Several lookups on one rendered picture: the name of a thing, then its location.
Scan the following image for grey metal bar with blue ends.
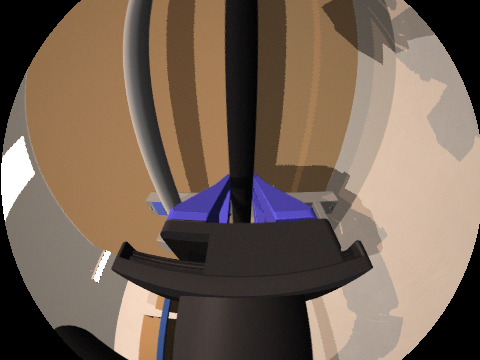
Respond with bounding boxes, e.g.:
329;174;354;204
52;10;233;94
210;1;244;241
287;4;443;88
123;0;181;215

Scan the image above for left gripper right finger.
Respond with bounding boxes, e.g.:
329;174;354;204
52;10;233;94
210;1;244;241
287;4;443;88
252;174;317;222

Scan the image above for black bar with red ends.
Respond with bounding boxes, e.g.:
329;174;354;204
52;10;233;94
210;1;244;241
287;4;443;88
225;0;258;223

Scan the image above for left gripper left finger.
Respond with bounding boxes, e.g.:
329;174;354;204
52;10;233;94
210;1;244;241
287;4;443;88
166;174;231;223

